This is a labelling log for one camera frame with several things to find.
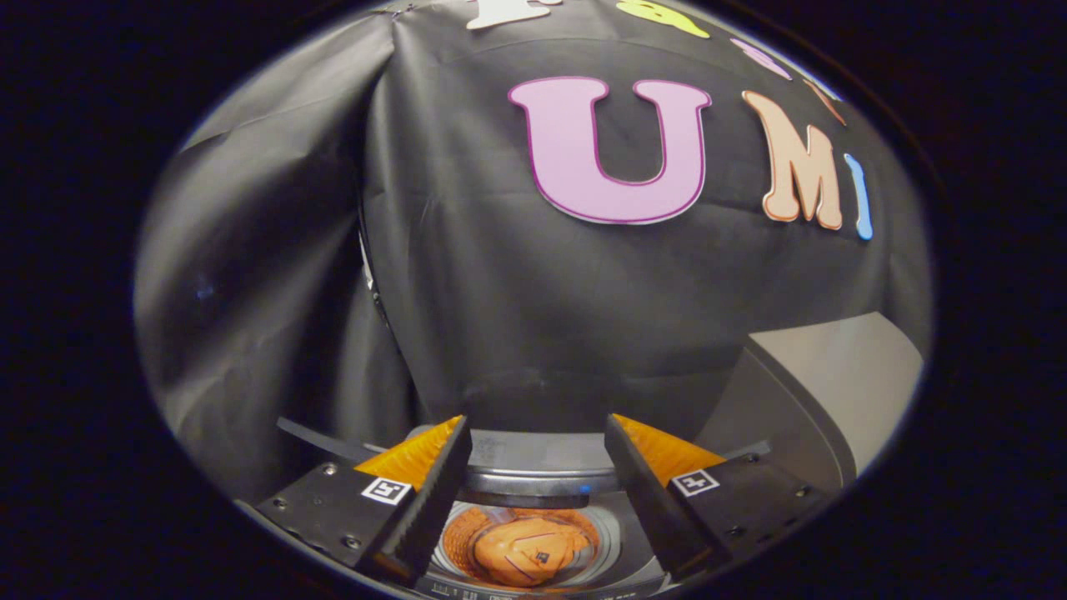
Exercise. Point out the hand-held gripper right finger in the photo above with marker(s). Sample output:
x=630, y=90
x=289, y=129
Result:
x=646, y=500

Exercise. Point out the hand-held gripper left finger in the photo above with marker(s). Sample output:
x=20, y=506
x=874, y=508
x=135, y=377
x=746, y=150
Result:
x=433, y=500

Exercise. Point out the grey washing machine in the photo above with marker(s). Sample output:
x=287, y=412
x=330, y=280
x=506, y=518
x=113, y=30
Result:
x=621, y=533

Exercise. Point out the orange button shirt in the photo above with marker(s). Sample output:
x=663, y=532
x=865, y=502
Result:
x=521, y=550

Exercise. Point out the black backdrop cloth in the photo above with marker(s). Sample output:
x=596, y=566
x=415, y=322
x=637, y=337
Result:
x=500, y=292

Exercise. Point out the beige cabinet with dark frame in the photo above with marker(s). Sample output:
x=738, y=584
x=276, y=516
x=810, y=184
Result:
x=817, y=392

